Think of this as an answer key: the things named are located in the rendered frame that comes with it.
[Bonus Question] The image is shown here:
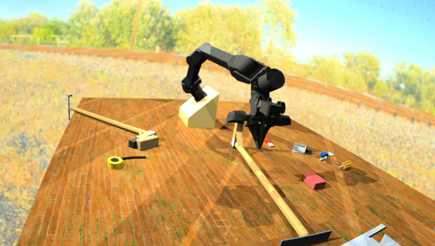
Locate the blue-handled scraper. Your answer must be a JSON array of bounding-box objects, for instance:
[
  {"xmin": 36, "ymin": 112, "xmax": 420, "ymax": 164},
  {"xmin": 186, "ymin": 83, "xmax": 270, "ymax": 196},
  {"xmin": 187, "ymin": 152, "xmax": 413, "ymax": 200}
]
[{"xmin": 320, "ymin": 152, "xmax": 334, "ymax": 157}]

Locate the pink cube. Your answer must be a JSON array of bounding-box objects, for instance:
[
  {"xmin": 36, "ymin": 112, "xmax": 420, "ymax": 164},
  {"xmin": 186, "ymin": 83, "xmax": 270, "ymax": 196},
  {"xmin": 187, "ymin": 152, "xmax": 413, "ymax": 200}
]
[{"xmin": 301, "ymin": 172, "xmax": 326, "ymax": 190}]

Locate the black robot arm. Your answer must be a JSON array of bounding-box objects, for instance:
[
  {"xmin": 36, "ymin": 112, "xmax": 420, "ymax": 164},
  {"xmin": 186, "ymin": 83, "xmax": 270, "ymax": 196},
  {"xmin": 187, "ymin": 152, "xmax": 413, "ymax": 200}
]
[{"xmin": 181, "ymin": 43, "xmax": 286, "ymax": 117}]

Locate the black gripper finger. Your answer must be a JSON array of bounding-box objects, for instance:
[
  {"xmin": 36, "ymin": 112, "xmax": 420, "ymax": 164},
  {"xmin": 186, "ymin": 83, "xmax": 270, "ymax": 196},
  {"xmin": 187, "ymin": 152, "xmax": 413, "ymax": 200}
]
[
  {"xmin": 259, "ymin": 124, "xmax": 274, "ymax": 149},
  {"xmin": 245, "ymin": 123, "xmax": 261, "ymax": 149}
]

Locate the yellow ring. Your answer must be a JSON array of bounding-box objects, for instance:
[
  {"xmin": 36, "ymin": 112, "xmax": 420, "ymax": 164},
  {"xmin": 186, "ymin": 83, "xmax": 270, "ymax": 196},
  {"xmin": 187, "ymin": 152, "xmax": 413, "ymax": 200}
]
[{"xmin": 107, "ymin": 156, "xmax": 123, "ymax": 170}]

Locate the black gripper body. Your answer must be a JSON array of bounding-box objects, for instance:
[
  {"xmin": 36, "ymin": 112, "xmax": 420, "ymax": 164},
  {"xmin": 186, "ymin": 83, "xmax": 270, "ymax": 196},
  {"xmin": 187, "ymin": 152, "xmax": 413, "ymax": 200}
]
[{"xmin": 227, "ymin": 93, "xmax": 291, "ymax": 126}]

